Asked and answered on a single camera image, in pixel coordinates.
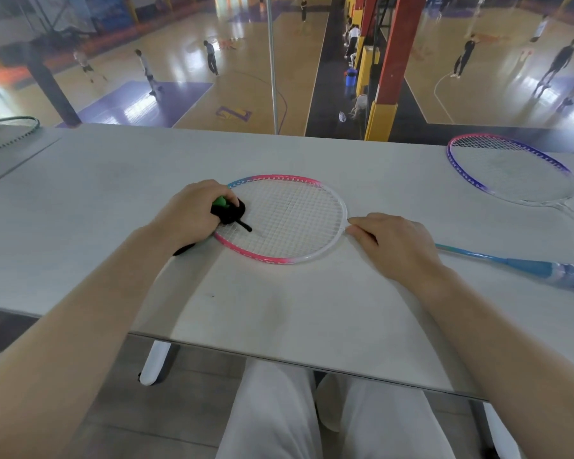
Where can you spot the group of distant people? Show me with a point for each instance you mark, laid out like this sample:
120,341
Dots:
211,57

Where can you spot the person's white trousers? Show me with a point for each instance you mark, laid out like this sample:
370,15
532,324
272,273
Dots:
272,420

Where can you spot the person's right hand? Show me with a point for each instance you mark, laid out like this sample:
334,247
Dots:
402,248

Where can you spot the green badminton racket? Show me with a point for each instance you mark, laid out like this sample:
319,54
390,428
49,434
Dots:
9,133

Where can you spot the person's right forearm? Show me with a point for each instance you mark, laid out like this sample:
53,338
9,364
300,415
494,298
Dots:
512,372

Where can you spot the pink blue badminton racket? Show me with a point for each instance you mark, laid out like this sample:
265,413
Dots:
296,219

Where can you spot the blue bin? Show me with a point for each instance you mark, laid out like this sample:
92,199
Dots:
350,77

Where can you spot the person's left forearm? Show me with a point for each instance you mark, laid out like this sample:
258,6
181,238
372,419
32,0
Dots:
67,344

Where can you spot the dark hoop post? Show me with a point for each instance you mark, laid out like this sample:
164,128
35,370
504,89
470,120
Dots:
52,90

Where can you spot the yellow padded post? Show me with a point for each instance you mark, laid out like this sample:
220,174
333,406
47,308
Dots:
366,71

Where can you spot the metal window mullion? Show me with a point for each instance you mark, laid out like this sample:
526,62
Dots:
273,66

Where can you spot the white table leg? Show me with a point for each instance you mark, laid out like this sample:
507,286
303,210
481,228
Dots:
500,437
155,363

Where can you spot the green black cleaning cloth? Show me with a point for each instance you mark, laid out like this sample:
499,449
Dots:
229,212

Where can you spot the purple pink badminton racket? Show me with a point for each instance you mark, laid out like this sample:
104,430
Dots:
512,169

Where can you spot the red pillar with yellow base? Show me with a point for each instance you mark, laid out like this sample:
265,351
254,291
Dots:
392,66

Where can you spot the person's left hand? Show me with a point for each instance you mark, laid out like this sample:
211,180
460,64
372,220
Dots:
191,217

